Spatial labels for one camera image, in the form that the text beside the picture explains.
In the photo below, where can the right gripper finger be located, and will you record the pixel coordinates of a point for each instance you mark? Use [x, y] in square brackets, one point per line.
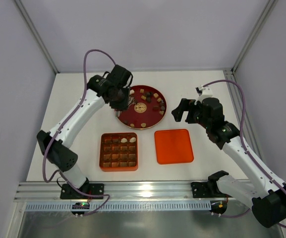
[190, 116]
[183, 106]

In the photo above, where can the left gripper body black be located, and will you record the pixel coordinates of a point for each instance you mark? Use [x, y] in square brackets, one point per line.
[122, 103]

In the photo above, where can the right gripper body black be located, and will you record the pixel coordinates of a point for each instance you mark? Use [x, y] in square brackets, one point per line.
[189, 113]

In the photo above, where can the silver metal tongs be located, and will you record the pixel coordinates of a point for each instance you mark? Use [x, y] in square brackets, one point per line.
[131, 101]

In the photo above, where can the white shell chocolate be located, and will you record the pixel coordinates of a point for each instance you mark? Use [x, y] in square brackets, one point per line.
[124, 140]

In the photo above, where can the white oval chocolate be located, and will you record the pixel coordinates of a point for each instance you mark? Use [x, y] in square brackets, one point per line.
[132, 140]

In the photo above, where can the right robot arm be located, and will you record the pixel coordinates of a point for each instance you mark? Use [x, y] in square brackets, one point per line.
[266, 196]

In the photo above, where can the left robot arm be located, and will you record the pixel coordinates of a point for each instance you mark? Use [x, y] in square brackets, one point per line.
[55, 144]

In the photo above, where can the orange chocolate box tray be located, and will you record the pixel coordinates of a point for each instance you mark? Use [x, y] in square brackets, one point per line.
[118, 157]

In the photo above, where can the orange box lid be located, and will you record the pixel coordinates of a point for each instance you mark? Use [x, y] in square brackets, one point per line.
[173, 146]

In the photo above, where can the red round plate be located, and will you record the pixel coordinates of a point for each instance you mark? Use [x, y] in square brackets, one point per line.
[151, 108]

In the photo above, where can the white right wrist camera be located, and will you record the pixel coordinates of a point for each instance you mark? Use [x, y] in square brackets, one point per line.
[203, 93]

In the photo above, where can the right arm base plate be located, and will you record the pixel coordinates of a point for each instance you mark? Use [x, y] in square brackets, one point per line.
[206, 189]

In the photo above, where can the white slotted cable duct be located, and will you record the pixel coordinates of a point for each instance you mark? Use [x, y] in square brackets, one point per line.
[110, 206]

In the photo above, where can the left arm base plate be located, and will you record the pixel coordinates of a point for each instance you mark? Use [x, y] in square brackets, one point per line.
[96, 189]

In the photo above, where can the aluminium front rail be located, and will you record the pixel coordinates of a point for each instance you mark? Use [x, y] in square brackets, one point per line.
[179, 189]

